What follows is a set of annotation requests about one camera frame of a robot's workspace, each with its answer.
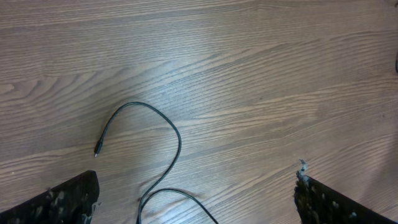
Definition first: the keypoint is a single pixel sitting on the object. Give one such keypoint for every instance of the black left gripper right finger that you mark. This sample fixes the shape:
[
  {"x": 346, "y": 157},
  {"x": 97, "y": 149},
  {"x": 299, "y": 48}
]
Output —
[{"x": 319, "y": 204}]

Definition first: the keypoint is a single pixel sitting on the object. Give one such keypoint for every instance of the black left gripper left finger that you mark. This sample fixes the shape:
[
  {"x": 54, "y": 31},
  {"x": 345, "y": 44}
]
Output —
[{"x": 72, "y": 202}]

